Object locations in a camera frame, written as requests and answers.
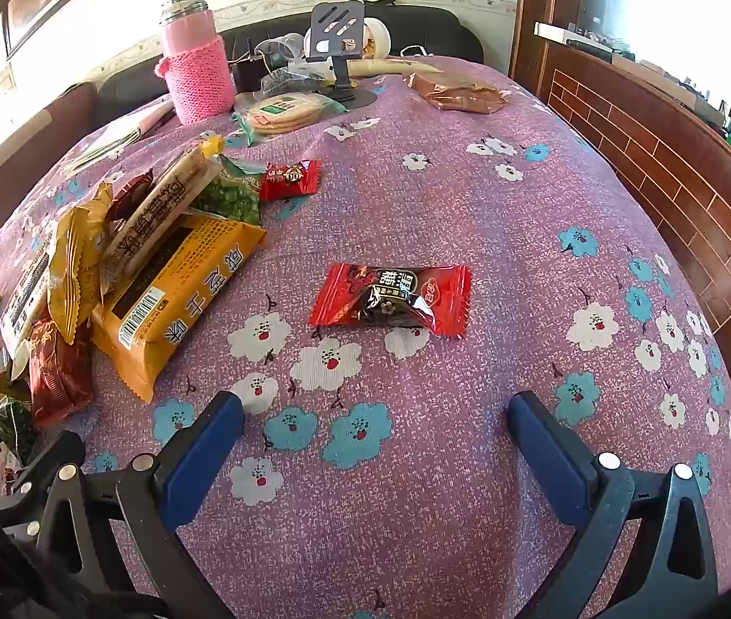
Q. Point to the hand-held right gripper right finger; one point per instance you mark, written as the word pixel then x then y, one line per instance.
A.
pixel 549 458

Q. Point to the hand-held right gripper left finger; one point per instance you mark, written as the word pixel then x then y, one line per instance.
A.
pixel 204 458

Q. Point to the green pea packet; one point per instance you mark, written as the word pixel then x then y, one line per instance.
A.
pixel 11 422
pixel 233 196

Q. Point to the red-brown snack packet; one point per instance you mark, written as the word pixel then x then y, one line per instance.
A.
pixel 59 374

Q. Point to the beige orange biscuit packet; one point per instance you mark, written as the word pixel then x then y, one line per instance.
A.
pixel 24 303

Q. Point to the large orange biscuit packet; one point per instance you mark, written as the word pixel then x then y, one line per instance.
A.
pixel 191 284

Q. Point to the yellow snack packet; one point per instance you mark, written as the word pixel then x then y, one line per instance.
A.
pixel 75 271

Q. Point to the red and black candy packet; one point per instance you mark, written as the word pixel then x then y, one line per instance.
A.
pixel 365 290

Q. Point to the long beige cracker packet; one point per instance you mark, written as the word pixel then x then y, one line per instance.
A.
pixel 159 213

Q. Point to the purple floral tablecloth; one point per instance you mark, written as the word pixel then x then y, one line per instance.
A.
pixel 468 206

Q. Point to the dark red candy packet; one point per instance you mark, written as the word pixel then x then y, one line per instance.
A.
pixel 132 192

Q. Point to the small red candy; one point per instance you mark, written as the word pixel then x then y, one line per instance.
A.
pixel 291 179

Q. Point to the maroon armchair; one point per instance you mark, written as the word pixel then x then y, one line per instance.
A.
pixel 24 142

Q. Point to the white paper stack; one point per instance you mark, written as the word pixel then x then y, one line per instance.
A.
pixel 117 138

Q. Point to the wooden brick-pattern cabinet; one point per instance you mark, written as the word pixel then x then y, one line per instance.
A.
pixel 662 161

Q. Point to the round rice cracker packet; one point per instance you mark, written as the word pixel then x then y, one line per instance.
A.
pixel 288 115

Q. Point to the brown snack packet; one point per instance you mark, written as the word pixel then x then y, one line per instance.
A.
pixel 459 95

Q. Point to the pink knit-sleeved thermos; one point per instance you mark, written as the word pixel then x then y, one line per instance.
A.
pixel 198 77

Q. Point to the small dark box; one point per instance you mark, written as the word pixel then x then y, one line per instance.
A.
pixel 246 74

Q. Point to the clear plastic bag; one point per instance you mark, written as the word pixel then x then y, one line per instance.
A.
pixel 288 80

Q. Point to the clear plastic cup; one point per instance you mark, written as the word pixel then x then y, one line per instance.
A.
pixel 285 48

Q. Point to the cream long object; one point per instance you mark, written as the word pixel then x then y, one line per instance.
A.
pixel 381 67

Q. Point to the black leather sofa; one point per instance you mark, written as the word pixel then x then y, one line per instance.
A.
pixel 430 29

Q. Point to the black phone stand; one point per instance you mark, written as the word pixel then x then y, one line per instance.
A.
pixel 333 26

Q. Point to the white jar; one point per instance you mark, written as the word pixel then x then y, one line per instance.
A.
pixel 379 35

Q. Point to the television screen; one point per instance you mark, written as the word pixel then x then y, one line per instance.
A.
pixel 662 0

